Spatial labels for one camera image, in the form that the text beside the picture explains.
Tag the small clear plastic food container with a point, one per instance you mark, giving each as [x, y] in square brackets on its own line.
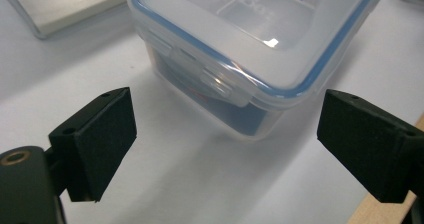
[233, 34]

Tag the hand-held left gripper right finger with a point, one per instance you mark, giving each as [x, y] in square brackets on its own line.
[366, 150]

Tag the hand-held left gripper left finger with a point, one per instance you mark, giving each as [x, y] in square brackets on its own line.
[100, 144]

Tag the white board with wooden frame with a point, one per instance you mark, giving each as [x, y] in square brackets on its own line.
[200, 184]

